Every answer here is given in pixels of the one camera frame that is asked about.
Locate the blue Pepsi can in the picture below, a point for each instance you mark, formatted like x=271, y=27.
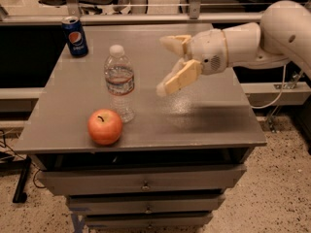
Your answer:
x=75, y=36

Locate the black stand leg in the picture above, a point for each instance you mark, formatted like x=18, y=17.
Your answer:
x=23, y=166

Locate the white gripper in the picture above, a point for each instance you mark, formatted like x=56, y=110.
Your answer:
x=207, y=50

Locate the red apple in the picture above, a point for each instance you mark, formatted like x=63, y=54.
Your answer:
x=104, y=127

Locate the middle grey drawer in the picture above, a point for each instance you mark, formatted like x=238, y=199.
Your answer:
x=145, y=204

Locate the top grey drawer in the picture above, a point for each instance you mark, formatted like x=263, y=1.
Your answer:
x=92, y=182

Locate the metal railing frame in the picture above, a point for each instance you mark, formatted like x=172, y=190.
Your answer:
x=20, y=12

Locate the grey drawer cabinet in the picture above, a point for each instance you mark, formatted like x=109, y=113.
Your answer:
x=207, y=123

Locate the bottom grey drawer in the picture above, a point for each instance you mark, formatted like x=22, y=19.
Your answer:
x=148, y=221

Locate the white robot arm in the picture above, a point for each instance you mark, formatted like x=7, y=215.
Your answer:
x=283, y=35

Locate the clear plastic water bottle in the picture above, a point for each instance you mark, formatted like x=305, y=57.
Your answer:
x=119, y=78

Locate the grey drawer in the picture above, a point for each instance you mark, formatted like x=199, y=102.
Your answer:
x=148, y=221
x=145, y=204
x=92, y=182

